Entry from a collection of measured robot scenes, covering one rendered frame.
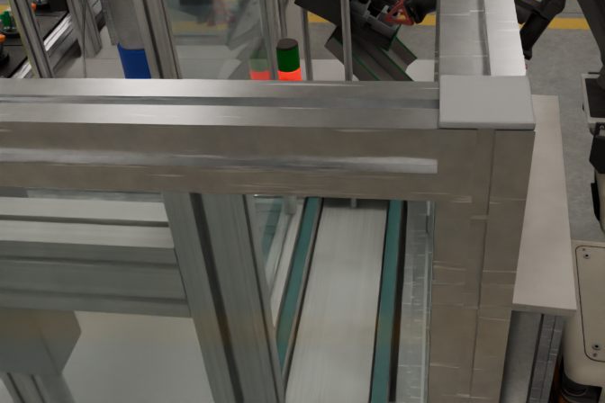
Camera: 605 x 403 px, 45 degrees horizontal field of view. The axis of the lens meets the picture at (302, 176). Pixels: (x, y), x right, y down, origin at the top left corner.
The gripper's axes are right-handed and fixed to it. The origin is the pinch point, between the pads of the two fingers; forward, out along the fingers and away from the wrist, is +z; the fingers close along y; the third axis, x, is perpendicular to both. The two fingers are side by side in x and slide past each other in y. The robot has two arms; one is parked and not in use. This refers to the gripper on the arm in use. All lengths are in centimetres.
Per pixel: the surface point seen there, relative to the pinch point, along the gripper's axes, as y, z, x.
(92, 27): -24, 124, -26
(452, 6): 148, -73, -43
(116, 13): -3, 89, -29
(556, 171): 3, -27, 56
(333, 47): 8.4, 15.3, 0.9
